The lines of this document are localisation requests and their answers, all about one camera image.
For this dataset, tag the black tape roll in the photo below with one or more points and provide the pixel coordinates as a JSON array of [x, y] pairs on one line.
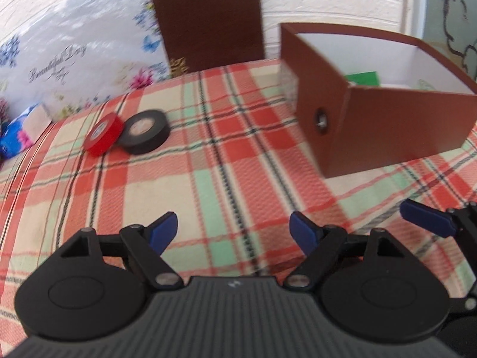
[[145, 134]]

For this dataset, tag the plaid tablecloth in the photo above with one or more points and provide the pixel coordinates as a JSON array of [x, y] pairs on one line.
[[231, 179]]

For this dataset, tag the blue floral packet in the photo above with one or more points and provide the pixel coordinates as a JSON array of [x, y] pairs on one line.
[[20, 132]]

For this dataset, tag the wall panel with line drawing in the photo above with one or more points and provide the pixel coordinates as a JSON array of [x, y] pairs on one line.
[[451, 18]]

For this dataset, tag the red tape roll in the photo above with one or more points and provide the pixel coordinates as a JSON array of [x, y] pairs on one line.
[[102, 136]]

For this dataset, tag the brown storage box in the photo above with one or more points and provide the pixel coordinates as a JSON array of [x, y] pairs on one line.
[[402, 126]]

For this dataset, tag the green cardboard box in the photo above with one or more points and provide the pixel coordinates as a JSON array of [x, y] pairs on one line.
[[363, 79]]

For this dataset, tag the brown box lid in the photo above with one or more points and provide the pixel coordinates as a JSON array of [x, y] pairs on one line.
[[208, 18]]

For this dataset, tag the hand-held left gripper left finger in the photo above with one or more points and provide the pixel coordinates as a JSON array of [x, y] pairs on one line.
[[162, 231]]

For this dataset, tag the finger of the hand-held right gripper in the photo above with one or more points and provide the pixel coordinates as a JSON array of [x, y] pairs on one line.
[[425, 216]]

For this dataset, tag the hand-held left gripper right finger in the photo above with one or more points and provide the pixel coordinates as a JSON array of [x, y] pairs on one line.
[[302, 231]]

